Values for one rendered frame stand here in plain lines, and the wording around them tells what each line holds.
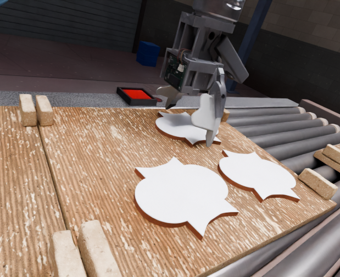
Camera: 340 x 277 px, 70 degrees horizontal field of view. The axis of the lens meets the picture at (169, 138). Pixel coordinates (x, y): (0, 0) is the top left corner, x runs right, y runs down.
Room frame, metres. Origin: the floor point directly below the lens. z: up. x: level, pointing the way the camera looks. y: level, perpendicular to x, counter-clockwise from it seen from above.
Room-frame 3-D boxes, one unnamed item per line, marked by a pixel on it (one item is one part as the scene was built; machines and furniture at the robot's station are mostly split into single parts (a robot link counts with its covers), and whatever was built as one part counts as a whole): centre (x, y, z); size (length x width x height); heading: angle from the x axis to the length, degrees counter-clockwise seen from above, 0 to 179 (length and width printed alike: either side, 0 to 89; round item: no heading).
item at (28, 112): (0.31, 0.22, 0.95); 0.06 x 0.02 x 0.03; 41
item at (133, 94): (0.58, 0.11, 0.92); 0.06 x 0.06 x 0.01; 44
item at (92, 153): (0.35, -0.03, 0.93); 0.41 x 0.35 x 0.02; 131
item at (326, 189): (0.38, -0.27, 0.95); 0.06 x 0.02 x 0.03; 41
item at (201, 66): (0.43, 0.00, 1.08); 0.09 x 0.08 x 0.12; 131
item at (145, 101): (0.58, 0.11, 0.92); 0.08 x 0.08 x 0.02; 44
